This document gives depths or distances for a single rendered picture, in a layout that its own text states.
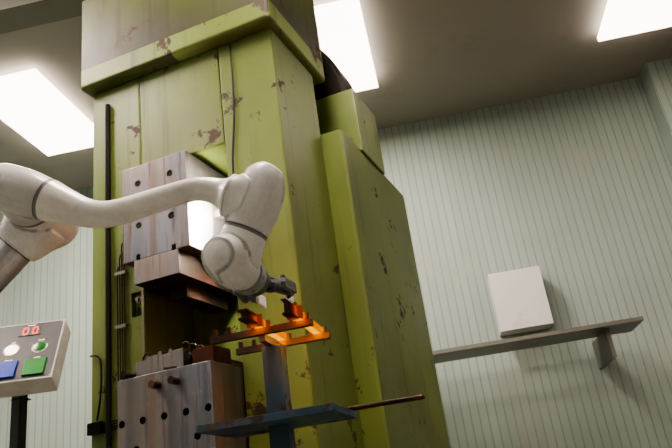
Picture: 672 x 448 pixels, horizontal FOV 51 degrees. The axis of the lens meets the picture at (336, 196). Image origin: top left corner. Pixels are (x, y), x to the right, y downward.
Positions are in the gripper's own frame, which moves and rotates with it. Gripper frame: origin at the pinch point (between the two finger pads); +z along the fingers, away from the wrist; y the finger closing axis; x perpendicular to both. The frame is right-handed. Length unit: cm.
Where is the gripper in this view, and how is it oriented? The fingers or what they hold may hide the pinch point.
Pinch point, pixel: (275, 298)
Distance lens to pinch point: 186.2
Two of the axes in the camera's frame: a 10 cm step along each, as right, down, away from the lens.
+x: -1.3, -9.1, 4.0
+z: 2.2, 3.6, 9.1
